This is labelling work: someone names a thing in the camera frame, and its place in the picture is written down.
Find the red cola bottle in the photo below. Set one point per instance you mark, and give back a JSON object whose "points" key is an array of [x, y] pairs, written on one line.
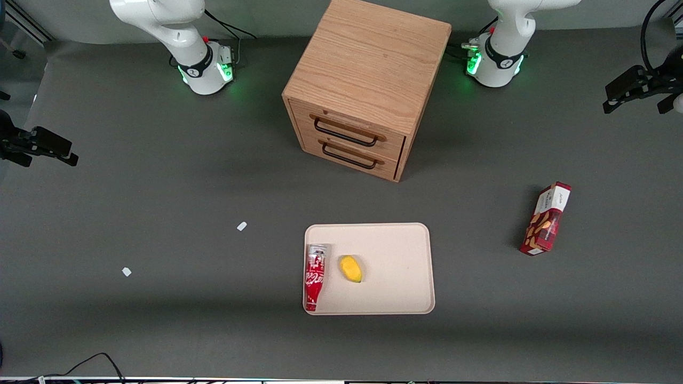
{"points": [[315, 277]]}

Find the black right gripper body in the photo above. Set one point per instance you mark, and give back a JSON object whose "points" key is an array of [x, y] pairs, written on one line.
{"points": [[12, 141]]}

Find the red cookie box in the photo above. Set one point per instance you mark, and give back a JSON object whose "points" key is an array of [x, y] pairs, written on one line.
{"points": [[545, 221]]}

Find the beige plastic tray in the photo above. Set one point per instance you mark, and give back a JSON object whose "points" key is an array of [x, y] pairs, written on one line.
{"points": [[395, 266]]}

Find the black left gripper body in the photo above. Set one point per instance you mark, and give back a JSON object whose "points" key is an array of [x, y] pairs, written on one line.
{"points": [[663, 81]]}

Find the wooden drawer cabinet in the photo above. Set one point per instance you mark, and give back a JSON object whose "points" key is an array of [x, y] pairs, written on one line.
{"points": [[368, 58]]}

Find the yellow mango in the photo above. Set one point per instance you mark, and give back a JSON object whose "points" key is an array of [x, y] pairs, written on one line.
{"points": [[351, 269]]}

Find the aluminium frame rail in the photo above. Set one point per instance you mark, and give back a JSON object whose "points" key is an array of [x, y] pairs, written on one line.
{"points": [[29, 21]]}

